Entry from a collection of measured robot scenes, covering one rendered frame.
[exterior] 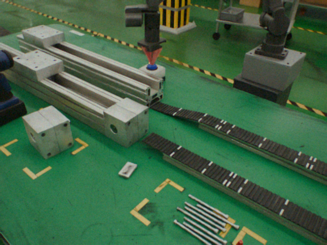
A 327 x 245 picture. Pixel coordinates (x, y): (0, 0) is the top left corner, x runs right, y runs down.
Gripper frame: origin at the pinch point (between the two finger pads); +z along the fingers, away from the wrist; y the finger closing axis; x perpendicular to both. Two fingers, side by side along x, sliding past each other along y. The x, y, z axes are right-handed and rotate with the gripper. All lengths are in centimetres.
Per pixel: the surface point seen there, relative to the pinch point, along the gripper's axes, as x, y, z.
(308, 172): 66, 14, 7
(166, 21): -179, -249, 74
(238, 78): 26.8, -25.5, 8.0
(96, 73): -13.7, 17.1, 2.7
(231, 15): -87, -262, 50
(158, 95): 12.1, 10.6, 5.5
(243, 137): 47.0, 14.2, 4.9
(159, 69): 3.4, -0.9, 2.3
